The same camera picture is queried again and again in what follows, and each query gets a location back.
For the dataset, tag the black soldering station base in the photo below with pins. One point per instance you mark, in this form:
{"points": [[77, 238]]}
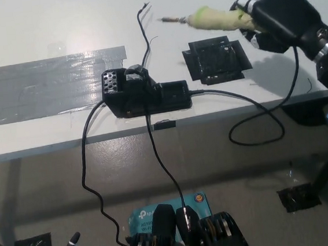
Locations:
{"points": [[141, 100]]}

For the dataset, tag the black robot torso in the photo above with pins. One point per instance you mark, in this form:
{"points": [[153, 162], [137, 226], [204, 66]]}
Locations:
{"points": [[162, 230]]}

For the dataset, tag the teal router box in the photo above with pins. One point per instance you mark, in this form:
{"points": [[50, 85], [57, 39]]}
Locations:
{"points": [[141, 221]]}

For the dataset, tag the tape-wrapped soldering iron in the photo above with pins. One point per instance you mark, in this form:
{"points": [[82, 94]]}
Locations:
{"points": [[218, 21]]}

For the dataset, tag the black iron holder pad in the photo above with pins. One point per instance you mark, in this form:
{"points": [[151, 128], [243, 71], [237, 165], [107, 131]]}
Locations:
{"points": [[216, 62]]}

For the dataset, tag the grey duct tape patch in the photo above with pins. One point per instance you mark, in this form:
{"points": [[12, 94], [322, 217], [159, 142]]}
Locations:
{"points": [[47, 86]]}

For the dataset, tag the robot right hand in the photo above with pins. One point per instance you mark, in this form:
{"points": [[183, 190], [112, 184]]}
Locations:
{"points": [[284, 15]]}

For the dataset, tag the small black tape strip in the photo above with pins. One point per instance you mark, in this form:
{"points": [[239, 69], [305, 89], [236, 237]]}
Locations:
{"points": [[164, 125]]}

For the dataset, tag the clear plastic scrap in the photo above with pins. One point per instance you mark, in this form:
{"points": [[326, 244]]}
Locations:
{"points": [[291, 173]]}

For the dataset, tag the black under-table bracket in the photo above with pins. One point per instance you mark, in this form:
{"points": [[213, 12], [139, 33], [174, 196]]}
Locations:
{"points": [[305, 115]]}

